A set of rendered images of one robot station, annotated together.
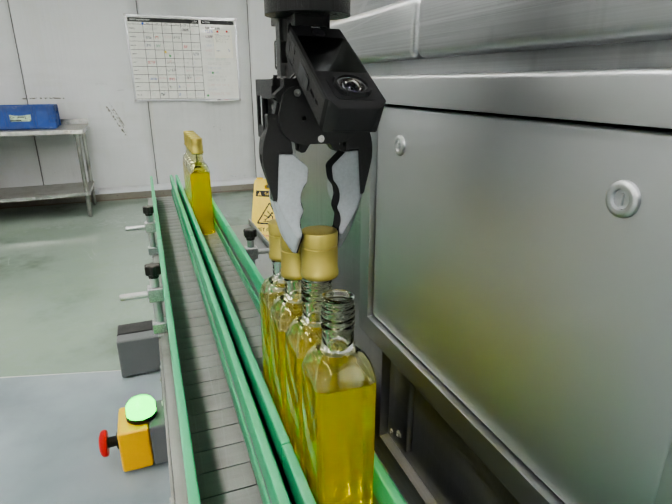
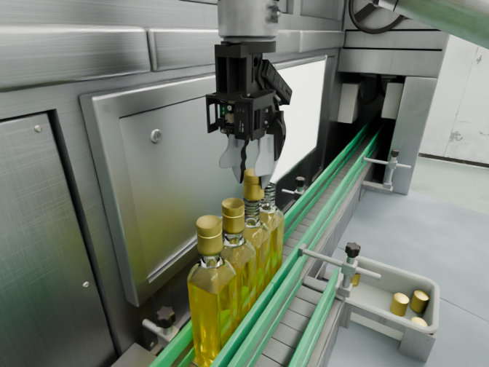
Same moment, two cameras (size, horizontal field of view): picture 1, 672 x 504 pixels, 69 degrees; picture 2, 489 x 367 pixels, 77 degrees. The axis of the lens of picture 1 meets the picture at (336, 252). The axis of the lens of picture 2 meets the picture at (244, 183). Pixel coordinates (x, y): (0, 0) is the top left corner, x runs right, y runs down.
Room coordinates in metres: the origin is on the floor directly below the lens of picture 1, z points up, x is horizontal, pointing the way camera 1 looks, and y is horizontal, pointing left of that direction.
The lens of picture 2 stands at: (0.72, 0.36, 1.39)
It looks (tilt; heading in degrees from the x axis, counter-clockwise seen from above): 26 degrees down; 232
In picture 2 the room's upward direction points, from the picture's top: straight up
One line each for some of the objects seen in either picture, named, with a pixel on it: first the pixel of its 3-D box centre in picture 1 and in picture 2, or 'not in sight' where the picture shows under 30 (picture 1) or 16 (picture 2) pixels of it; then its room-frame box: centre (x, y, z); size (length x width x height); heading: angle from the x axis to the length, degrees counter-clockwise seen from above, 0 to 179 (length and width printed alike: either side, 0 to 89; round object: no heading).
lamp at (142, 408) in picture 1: (140, 407); not in sight; (0.64, 0.30, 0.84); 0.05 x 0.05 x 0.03
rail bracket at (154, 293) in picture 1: (142, 301); not in sight; (0.80, 0.34, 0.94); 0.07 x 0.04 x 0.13; 111
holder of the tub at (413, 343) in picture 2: not in sight; (370, 298); (0.13, 0.11, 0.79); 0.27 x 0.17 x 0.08; 111
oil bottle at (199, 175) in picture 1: (200, 186); not in sight; (1.44, 0.40, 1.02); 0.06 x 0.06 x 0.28; 21
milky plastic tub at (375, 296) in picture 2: not in sight; (382, 299); (0.12, 0.14, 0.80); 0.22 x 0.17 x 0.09; 111
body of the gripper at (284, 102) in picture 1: (305, 77); (245, 90); (0.46, 0.03, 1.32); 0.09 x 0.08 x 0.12; 22
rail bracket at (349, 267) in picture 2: not in sight; (337, 266); (0.26, 0.09, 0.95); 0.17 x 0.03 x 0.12; 111
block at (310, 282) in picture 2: not in sight; (323, 296); (0.27, 0.07, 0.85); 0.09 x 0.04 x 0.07; 111
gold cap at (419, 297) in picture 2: not in sight; (419, 301); (0.04, 0.20, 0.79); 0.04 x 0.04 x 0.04
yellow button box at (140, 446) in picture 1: (143, 435); not in sight; (0.64, 0.30, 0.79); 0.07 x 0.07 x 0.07; 21
